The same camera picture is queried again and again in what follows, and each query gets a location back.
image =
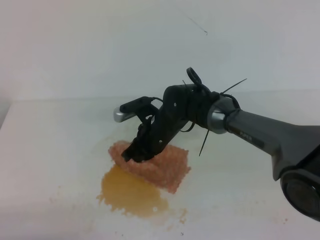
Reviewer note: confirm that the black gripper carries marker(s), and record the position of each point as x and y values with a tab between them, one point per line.
181	104

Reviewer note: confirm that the pink fuzzy rag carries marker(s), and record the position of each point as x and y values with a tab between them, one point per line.
166	170

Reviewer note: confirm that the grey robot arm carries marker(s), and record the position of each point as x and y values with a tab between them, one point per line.
294	149

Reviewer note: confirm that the brown coffee puddle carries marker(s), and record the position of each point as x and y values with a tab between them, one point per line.
130	195

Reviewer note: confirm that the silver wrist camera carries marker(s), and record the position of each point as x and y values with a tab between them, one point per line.
141	107

